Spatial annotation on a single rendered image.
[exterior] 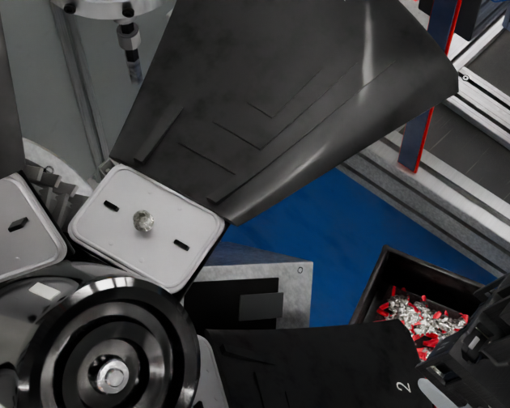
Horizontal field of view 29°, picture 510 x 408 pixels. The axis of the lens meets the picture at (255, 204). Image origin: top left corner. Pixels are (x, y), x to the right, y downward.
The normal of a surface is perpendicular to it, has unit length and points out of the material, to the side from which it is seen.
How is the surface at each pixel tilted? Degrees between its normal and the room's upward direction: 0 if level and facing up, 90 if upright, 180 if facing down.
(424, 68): 25
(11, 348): 47
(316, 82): 13
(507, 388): 17
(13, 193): 62
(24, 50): 90
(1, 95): 53
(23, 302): 40
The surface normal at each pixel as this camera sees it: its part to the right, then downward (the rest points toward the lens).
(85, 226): -0.04, -0.47
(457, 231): -0.64, 0.67
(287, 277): 0.59, 0.10
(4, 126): 0.06, 0.40
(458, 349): 0.22, -0.32
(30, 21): 0.77, 0.55
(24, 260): -0.15, 0.51
